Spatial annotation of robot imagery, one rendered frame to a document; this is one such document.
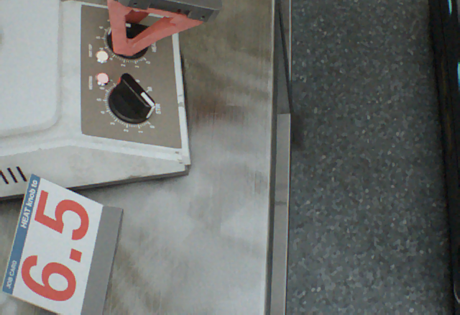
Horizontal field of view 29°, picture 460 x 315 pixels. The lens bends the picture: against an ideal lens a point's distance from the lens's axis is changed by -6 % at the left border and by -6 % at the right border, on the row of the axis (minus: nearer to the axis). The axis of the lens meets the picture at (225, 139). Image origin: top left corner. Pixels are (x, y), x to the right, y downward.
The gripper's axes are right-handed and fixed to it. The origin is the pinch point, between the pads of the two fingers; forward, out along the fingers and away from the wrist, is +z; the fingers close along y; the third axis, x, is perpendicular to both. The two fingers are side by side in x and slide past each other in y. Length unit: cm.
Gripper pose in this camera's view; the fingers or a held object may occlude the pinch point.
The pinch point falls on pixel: (126, 32)
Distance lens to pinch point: 67.3
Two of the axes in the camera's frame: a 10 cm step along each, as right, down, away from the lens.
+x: 9.2, 1.6, 3.6
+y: 0.8, 8.3, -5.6
